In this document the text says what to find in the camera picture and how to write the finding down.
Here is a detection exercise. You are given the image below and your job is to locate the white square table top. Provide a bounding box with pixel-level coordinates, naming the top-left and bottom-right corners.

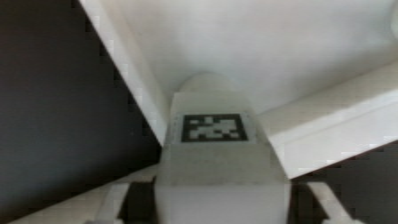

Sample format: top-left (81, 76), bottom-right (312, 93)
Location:
top-left (5, 0), bottom-right (398, 224)

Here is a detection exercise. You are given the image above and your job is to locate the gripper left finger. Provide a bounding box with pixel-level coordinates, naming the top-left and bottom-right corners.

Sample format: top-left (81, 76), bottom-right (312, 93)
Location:
top-left (85, 181), bottom-right (158, 224)

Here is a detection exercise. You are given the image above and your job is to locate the white table leg front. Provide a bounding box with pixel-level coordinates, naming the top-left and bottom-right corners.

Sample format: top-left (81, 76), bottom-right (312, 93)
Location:
top-left (154, 74), bottom-right (291, 224)

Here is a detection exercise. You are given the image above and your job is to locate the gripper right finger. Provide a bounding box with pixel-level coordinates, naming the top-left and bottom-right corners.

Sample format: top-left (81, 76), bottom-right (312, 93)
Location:
top-left (289, 181), bottom-right (364, 224)

